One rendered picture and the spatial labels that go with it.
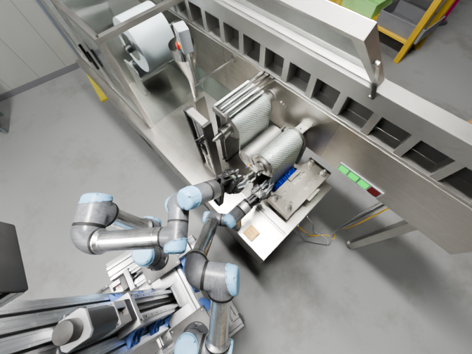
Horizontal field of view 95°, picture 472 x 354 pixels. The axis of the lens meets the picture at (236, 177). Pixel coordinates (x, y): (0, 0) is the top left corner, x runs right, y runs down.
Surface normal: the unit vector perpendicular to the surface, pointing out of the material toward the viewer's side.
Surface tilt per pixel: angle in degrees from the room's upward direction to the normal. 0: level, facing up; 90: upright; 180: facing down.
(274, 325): 0
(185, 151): 0
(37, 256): 0
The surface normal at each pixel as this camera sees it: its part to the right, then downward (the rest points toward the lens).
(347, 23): -0.57, 0.19
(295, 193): -0.04, -0.43
